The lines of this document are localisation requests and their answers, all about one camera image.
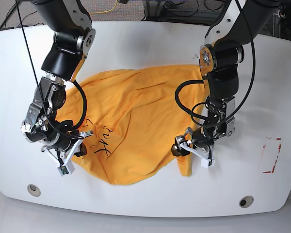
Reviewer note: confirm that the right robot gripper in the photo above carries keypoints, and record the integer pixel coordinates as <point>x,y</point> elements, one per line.
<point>66,143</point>

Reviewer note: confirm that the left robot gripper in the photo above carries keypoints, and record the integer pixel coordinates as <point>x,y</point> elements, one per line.
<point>196,142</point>

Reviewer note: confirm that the orange yellow t-shirt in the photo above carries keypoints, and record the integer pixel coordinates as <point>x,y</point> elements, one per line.
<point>134,119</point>

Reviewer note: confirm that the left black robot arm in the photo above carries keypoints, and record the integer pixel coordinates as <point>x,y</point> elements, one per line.
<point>238,24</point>

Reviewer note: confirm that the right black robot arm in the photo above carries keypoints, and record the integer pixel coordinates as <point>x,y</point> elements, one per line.
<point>72,40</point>

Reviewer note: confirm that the red tape rectangle marking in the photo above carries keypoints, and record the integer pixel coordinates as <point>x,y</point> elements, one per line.
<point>270,154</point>

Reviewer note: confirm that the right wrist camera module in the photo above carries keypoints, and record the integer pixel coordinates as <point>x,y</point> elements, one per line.
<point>66,169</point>

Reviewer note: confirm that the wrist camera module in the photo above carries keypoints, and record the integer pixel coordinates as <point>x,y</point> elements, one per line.
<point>66,169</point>
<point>206,163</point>

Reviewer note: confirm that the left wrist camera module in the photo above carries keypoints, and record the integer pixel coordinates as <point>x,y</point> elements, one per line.
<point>206,163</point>

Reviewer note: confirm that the left table cable grommet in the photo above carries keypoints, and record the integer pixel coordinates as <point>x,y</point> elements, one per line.
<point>33,190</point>

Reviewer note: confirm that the table cable grommet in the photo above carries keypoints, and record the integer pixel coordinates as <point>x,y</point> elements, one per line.
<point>33,190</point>
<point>246,201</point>

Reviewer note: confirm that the right table cable grommet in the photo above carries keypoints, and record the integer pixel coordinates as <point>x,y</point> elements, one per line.
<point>246,201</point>

